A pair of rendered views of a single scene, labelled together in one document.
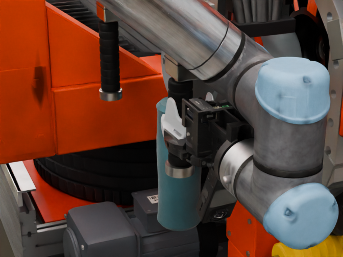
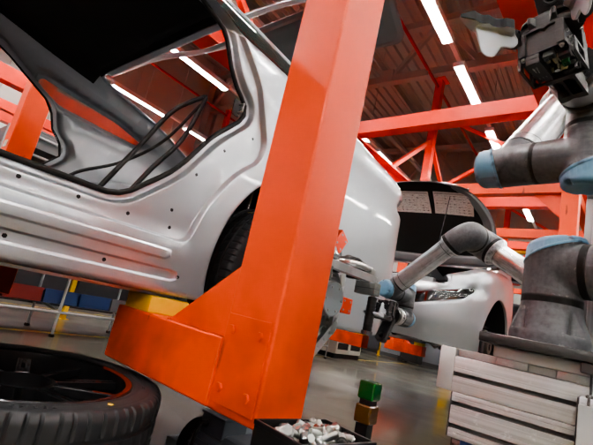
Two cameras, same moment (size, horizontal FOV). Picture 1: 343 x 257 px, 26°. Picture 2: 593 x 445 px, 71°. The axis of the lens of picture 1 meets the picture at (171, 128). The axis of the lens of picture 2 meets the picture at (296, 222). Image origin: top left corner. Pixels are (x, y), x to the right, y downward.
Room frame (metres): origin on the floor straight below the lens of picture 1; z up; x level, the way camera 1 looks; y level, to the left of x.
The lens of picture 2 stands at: (2.04, 1.30, 0.77)
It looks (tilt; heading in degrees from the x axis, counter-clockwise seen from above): 12 degrees up; 244
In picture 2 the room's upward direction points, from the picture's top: 13 degrees clockwise
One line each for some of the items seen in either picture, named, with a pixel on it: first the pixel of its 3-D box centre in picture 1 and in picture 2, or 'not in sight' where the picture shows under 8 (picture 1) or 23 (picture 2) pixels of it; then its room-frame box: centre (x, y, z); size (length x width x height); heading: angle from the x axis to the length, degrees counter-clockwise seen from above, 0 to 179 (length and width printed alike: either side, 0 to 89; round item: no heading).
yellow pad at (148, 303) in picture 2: not in sight; (157, 304); (1.77, -0.11, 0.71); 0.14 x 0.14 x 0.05; 22
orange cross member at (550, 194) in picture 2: not in sight; (444, 200); (-1.80, -2.47, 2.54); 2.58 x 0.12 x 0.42; 112
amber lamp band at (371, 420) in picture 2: not in sight; (365, 413); (1.38, 0.52, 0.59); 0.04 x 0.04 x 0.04; 22
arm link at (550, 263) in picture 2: not in sight; (558, 268); (1.13, 0.77, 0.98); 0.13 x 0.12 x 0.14; 101
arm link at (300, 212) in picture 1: (286, 198); (403, 317); (0.72, -0.13, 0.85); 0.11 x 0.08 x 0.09; 22
